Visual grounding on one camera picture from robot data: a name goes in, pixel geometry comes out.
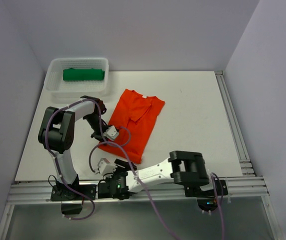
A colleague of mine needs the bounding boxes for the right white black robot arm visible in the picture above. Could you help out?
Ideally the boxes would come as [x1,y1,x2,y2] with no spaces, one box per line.
[97,150,217,200]

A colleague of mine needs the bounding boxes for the rolled green t shirt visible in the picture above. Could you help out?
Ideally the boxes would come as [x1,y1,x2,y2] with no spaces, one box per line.
[62,68,105,82]

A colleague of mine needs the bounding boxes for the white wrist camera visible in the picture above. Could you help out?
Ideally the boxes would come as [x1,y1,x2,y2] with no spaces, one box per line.
[103,125,119,142]
[97,158,117,176]

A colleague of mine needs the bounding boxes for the white perforated plastic basket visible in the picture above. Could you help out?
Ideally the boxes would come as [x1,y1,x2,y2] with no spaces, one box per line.
[44,57,109,99]

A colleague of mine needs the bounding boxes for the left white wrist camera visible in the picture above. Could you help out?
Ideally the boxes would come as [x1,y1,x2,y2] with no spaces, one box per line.
[103,125,119,142]

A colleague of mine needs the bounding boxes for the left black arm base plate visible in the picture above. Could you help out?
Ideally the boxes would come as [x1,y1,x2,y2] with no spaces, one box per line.
[50,183,98,202]

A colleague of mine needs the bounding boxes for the front aluminium rail frame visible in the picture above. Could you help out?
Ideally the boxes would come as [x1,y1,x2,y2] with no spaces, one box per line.
[0,174,284,240]

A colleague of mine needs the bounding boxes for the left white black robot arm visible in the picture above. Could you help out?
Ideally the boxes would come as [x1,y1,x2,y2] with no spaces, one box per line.
[37,95,109,200]

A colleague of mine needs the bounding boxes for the right side aluminium rail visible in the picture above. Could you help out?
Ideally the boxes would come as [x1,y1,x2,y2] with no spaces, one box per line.
[214,71,262,177]

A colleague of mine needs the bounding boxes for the orange polo t shirt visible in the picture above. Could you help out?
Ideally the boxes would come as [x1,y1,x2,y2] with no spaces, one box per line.
[108,89,165,165]

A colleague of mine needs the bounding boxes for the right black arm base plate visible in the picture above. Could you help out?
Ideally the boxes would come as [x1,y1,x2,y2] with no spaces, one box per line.
[184,179,229,198]

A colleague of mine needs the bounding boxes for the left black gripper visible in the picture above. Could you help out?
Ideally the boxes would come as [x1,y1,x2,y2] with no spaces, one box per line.
[84,113,109,146]

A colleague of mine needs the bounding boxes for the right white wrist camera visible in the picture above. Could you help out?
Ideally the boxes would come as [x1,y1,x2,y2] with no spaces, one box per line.
[97,158,117,176]

